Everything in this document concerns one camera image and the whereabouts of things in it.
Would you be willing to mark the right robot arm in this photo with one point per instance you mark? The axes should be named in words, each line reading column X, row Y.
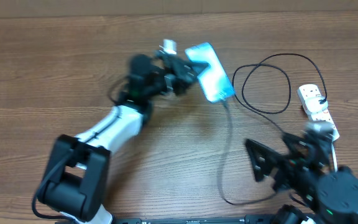
column 333, row 196

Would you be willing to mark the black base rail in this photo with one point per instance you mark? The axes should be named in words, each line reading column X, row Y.
column 247, row 219

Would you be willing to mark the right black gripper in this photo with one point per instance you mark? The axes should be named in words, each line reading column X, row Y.
column 291, row 167

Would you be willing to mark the white power strip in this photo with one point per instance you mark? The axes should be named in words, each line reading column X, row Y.
column 310, row 97

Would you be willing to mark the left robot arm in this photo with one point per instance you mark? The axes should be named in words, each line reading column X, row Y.
column 73, row 186

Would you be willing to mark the white charger plug adapter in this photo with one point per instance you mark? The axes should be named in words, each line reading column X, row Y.
column 315, row 104

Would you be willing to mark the Samsung Galaxy smartphone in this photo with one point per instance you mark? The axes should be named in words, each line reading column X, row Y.
column 213, row 80

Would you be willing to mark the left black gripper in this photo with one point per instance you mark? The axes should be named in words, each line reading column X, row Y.
column 182, row 70

